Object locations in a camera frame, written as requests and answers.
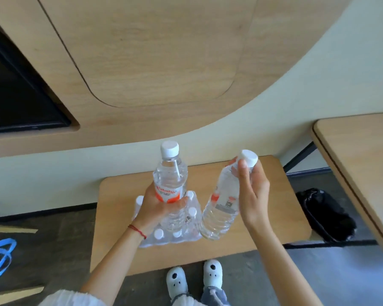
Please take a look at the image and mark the black television screen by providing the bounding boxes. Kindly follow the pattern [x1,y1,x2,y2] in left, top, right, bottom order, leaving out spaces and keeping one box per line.
[0,15,71,134]

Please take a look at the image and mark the blue jeans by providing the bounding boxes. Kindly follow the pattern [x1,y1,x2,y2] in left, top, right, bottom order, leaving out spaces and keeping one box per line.
[171,286,230,306]

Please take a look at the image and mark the white textured top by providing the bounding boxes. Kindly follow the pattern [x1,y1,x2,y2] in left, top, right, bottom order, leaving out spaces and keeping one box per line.
[38,289,106,306]

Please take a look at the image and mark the person's left forearm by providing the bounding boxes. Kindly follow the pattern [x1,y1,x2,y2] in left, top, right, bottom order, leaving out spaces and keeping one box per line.
[81,226,147,306]

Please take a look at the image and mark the black table floor bar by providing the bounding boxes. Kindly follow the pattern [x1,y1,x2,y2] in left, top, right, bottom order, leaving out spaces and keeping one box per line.
[284,239,379,251]

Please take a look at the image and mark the black plastic bag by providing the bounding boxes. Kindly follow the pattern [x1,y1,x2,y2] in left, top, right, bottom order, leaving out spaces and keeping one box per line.
[295,187,357,243]

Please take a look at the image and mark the shrink-wrapped pack of water bottles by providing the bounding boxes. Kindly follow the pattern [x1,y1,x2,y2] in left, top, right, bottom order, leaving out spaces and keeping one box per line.
[132,190,202,249]

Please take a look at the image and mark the long wooden table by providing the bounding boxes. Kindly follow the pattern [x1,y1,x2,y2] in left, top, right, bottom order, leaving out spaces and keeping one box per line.
[310,112,383,258]

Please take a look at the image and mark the white right slipper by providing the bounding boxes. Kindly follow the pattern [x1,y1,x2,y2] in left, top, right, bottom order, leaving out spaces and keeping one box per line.
[203,259,223,289]

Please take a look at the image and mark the person's right forearm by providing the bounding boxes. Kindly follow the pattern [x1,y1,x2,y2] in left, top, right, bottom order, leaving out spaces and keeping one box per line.
[247,224,323,306]

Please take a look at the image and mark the black slanted table leg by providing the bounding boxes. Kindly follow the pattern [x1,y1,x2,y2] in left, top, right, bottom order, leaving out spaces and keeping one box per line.
[283,142,317,173]

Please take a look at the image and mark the person's left hand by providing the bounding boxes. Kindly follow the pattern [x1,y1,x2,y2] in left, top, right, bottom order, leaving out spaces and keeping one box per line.
[132,183,189,235]

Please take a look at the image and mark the person's right hand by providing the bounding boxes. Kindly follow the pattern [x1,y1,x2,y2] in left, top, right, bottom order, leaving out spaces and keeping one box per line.
[236,158,271,232]

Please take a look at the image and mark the wooden wall panel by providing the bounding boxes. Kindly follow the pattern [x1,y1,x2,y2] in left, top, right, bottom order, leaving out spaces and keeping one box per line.
[0,0,355,159]

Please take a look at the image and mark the white left slipper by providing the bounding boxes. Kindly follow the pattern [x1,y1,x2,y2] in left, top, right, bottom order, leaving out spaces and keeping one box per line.
[166,266,189,300]

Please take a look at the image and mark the red string bracelet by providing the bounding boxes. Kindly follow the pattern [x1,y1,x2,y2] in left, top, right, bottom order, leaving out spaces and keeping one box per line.
[128,224,147,241]

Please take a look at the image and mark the clear water bottle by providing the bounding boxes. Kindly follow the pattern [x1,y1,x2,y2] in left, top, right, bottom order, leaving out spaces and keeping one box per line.
[198,149,259,241]
[152,140,189,233]

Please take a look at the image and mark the light wooden chair leg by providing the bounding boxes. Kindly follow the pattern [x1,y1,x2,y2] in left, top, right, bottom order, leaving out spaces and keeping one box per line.
[0,285,45,306]
[0,226,39,234]

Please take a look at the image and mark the white slipper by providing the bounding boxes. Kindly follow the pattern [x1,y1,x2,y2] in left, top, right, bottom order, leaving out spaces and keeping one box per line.
[166,266,189,300]
[203,259,223,289]

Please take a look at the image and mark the blue tote bag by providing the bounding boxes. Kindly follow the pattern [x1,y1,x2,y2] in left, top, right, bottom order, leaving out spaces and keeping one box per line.
[0,238,17,284]

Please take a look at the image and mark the small wooden table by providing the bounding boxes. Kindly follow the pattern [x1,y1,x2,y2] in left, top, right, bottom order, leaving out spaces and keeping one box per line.
[90,155,312,277]

